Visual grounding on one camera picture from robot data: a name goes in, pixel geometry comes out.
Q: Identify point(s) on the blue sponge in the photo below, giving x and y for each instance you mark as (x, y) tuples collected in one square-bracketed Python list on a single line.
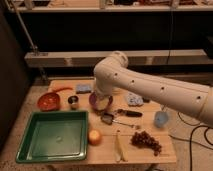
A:
[(83, 88)]

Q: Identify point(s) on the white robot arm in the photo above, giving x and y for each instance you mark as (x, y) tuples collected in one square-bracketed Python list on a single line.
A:
[(192, 99)]

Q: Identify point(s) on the green plastic tray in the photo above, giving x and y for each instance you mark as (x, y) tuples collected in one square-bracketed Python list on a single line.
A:
[(54, 137)]

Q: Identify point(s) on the purple bowl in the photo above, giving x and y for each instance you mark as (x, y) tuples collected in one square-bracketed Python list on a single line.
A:
[(100, 104)]

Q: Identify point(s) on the blue white cloth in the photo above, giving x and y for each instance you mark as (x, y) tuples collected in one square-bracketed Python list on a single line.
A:
[(134, 99)]

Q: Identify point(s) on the metal spatula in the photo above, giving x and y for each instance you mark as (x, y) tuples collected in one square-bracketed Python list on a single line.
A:
[(109, 120)]

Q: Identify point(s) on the dark rectangular block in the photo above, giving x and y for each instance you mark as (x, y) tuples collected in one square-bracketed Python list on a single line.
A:
[(146, 100)]

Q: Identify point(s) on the orange carrot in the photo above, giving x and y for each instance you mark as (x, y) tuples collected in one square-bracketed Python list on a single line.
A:
[(55, 90)]

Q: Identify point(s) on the white lower shelf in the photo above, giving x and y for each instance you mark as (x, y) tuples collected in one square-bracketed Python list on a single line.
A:
[(136, 58)]

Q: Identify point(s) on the white shelf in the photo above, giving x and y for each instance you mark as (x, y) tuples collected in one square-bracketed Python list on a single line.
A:
[(107, 5), (136, 58)]

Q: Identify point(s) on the orange round fruit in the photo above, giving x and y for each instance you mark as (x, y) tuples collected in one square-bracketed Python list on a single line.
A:
[(94, 137)]

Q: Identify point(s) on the red bowl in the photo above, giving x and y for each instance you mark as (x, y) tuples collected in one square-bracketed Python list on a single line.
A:
[(49, 102)]

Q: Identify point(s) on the bunch of purple grapes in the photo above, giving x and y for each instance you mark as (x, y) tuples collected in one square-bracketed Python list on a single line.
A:
[(144, 139)]

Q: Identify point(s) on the light blue cup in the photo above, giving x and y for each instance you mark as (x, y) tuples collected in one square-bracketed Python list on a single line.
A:
[(160, 119)]

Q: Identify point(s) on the yellow banana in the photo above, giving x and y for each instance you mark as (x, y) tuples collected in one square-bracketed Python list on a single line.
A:
[(120, 154)]

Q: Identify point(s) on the white upper shelf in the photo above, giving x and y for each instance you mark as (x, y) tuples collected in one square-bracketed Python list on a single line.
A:
[(107, 5)]

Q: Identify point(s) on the metal diagonal pole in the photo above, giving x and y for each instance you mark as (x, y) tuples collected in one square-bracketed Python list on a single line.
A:
[(20, 29)]

